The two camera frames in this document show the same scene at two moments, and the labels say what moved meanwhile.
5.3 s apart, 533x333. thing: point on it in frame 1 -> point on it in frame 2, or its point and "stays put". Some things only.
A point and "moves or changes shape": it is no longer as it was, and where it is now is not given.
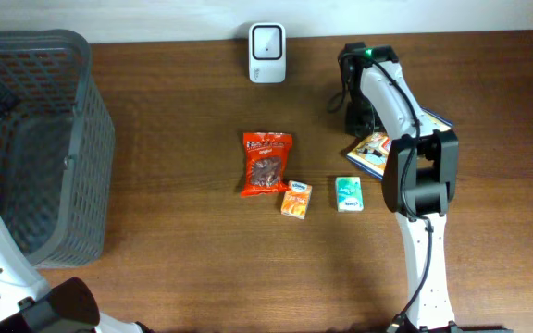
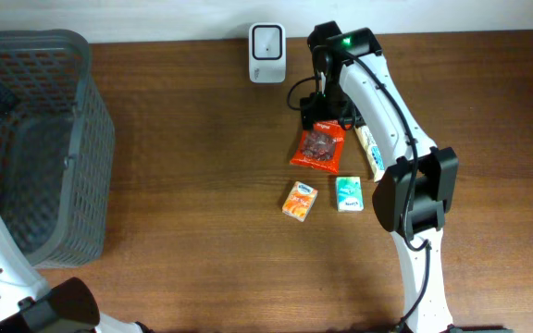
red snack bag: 267,159 -> 320,146
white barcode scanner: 267,53 stays put
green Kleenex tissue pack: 349,193 stays put
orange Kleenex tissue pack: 296,200 moves or changes shape
